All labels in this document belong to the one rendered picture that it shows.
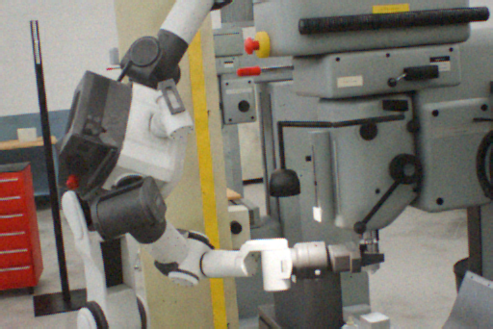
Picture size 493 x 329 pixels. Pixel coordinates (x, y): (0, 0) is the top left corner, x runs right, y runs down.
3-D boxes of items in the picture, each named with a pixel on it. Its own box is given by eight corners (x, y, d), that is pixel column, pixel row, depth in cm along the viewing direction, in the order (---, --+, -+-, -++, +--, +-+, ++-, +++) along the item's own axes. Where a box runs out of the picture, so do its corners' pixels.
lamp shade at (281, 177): (263, 195, 180) (260, 168, 179) (285, 189, 185) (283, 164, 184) (284, 198, 175) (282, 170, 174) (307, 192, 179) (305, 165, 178)
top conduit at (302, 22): (303, 35, 161) (302, 17, 161) (297, 36, 165) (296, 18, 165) (490, 20, 173) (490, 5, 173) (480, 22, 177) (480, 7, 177)
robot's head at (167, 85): (163, 129, 188) (166, 114, 181) (150, 99, 190) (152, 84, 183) (187, 122, 189) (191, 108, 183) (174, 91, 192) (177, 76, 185)
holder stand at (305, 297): (307, 339, 220) (301, 270, 217) (274, 316, 240) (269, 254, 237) (344, 329, 224) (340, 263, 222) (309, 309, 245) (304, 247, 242)
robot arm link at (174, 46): (150, 19, 204) (124, 63, 201) (178, 31, 200) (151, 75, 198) (167, 39, 214) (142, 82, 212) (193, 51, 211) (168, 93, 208)
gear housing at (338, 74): (330, 99, 169) (326, 53, 168) (292, 96, 193) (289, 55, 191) (464, 86, 178) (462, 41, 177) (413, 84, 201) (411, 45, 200)
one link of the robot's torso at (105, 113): (30, 216, 199) (71, 150, 172) (56, 112, 218) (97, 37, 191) (137, 248, 209) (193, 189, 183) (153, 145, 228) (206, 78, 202)
